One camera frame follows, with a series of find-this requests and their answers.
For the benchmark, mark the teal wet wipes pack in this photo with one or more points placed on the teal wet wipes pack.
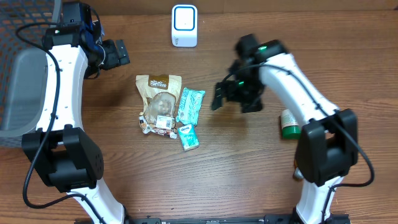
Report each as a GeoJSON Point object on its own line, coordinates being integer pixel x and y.
{"type": "Point", "coordinates": [189, 107]}

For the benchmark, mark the teal Kleenex tissue pack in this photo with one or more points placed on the teal Kleenex tissue pack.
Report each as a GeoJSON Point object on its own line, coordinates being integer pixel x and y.
{"type": "Point", "coordinates": [188, 137]}

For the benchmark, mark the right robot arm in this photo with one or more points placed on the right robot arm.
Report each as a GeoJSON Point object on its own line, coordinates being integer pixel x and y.
{"type": "Point", "coordinates": [325, 151]}

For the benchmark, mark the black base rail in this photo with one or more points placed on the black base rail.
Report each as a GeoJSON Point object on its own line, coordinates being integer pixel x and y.
{"type": "Point", "coordinates": [211, 221]}

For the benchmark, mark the yellow tea bottle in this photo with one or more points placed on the yellow tea bottle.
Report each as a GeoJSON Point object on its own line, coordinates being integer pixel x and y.
{"type": "Point", "coordinates": [297, 173]}

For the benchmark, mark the green lidded white jar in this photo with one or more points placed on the green lidded white jar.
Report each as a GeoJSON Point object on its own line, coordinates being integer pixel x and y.
{"type": "Point", "coordinates": [289, 125]}

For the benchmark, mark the white barcode scanner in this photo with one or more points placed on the white barcode scanner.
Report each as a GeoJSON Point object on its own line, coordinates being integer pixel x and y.
{"type": "Point", "coordinates": [184, 28]}

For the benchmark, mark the grey plastic mesh basket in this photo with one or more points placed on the grey plastic mesh basket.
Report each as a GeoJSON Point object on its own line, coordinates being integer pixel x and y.
{"type": "Point", "coordinates": [23, 67]}

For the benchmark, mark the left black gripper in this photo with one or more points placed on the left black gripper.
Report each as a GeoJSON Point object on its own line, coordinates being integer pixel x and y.
{"type": "Point", "coordinates": [115, 59]}

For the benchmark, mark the brown snack bag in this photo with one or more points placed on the brown snack bag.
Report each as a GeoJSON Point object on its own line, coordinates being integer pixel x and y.
{"type": "Point", "coordinates": [160, 94]}

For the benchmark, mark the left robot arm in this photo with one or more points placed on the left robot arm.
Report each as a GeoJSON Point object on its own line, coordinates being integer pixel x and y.
{"type": "Point", "coordinates": [59, 150]}

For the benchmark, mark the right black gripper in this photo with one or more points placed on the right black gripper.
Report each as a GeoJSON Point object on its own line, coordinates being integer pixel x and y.
{"type": "Point", "coordinates": [226, 91]}

